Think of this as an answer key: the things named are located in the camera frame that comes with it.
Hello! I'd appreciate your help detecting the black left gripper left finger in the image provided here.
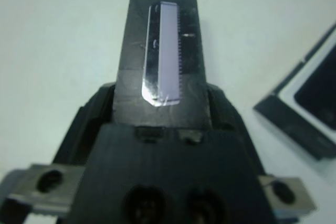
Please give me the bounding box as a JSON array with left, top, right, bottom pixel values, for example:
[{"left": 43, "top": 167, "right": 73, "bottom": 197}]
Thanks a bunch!
[{"left": 51, "top": 82, "right": 117, "bottom": 167}]

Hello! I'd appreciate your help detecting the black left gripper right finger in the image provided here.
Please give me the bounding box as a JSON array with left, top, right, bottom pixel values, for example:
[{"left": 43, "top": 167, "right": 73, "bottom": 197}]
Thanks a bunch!
[{"left": 207, "top": 83, "right": 266, "bottom": 178}]

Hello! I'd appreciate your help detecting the black box with white insert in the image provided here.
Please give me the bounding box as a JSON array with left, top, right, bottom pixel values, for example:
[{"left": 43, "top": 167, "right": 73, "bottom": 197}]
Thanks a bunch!
[{"left": 253, "top": 22, "right": 336, "bottom": 161}]

